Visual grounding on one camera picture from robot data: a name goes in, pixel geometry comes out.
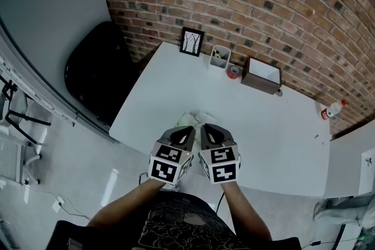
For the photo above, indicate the white cloth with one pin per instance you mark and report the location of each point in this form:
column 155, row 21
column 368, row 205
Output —
column 205, row 117

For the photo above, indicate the white partition panel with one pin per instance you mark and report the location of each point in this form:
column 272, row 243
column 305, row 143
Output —
column 49, row 8

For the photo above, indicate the white power strip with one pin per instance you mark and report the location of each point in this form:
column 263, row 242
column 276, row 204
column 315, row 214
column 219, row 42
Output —
column 58, row 203

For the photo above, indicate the white pen holder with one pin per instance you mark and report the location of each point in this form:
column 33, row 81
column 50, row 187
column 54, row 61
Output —
column 218, row 63

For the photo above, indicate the brown tissue box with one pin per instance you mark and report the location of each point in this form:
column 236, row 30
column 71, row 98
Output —
column 257, row 83

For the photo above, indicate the person's right forearm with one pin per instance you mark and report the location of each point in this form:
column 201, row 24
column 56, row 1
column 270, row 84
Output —
column 246, row 208

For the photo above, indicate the black stool frame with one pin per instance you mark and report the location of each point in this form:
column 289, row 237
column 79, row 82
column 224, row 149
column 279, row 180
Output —
column 22, row 117

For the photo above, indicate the black picture frame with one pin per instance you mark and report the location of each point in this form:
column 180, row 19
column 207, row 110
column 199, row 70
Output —
column 192, row 41

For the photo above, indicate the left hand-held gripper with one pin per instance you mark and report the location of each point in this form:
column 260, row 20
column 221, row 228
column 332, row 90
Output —
column 164, row 165

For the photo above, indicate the black power adapter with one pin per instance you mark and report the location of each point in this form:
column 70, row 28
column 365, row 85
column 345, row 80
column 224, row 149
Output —
column 316, row 243

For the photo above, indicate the black post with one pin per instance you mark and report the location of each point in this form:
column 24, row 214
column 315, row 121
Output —
column 340, row 238

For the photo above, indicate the person's left forearm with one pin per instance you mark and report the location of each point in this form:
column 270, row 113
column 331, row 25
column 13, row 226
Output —
column 126, row 202

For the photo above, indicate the black folding chair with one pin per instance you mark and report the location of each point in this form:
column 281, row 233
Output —
column 99, row 73

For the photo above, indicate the grey covered equipment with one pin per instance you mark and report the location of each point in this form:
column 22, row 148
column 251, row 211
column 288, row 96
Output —
column 342, row 210

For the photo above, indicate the red tape roll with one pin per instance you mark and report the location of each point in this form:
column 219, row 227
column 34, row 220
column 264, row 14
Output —
column 233, row 72

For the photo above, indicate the white desk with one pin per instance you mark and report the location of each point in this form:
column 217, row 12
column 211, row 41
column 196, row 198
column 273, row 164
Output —
column 263, row 131

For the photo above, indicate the black printed t-shirt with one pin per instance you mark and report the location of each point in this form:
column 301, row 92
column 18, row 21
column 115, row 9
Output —
column 181, row 228

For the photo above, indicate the grey office chair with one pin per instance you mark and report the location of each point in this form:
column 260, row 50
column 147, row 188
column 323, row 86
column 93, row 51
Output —
column 11, row 155

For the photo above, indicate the white side cabinet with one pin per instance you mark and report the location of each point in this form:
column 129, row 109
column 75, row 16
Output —
column 367, row 171

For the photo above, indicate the clear red-label water bottle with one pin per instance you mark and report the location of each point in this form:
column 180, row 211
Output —
column 332, row 110

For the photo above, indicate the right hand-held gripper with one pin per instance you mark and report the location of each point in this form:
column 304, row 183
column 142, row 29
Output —
column 224, row 167

